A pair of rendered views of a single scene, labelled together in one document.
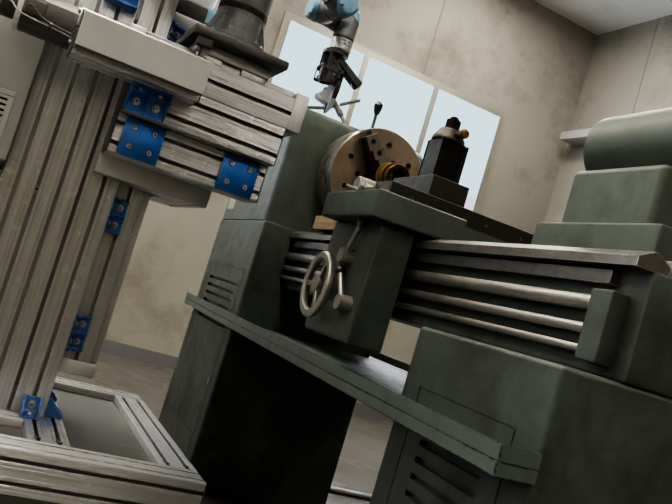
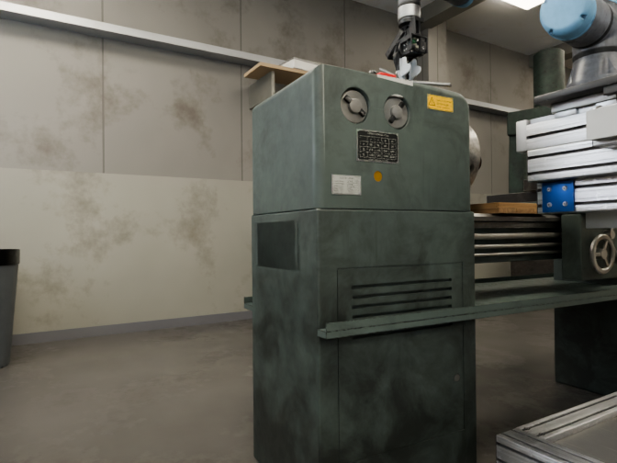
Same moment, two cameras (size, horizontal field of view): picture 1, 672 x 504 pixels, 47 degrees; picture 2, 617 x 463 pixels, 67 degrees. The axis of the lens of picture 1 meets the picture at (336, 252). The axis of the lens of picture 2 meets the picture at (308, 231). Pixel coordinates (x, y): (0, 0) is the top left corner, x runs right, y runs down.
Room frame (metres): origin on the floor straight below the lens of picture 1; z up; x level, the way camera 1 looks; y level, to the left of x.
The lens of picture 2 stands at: (3.13, 1.68, 0.79)
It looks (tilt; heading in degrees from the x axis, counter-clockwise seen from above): 0 degrees down; 263
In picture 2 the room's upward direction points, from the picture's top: 1 degrees counter-clockwise
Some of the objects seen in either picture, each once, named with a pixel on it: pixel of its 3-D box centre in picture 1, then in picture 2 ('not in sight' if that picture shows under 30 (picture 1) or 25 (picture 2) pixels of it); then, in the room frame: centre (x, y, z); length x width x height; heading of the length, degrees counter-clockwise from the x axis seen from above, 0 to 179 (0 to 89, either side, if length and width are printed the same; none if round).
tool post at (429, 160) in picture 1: (442, 163); not in sight; (1.83, -0.18, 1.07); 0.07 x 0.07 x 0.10; 21
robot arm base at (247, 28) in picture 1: (237, 31); not in sight; (1.76, 0.37, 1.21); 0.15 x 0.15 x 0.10
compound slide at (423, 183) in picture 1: (427, 192); (549, 185); (1.85, -0.17, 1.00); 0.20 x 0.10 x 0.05; 21
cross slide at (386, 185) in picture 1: (450, 219); (539, 197); (1.84, -0.24, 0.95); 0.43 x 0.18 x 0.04; 111
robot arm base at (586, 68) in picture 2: not in sight; (598, 73); (2.22, 0.57, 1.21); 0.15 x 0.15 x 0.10
